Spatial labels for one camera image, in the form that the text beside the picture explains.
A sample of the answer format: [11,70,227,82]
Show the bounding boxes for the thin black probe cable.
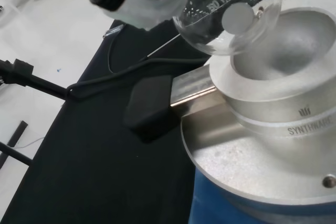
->
[106,25,125,74]

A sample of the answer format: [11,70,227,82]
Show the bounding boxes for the blue-base heater with metal block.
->
[123,0,336,224]

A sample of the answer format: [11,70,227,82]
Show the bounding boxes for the black tripod leg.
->
[0,141,34,170]

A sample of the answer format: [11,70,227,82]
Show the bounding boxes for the black heater power cable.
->
[67,55,211,102]

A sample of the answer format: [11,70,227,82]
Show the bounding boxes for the grey tape strip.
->
[103,24,124,38]

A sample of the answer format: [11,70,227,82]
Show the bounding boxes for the thin metal temperature probe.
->
[145,33,182,60]

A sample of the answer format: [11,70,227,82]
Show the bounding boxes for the black bench cloth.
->
[1,18,214,224]

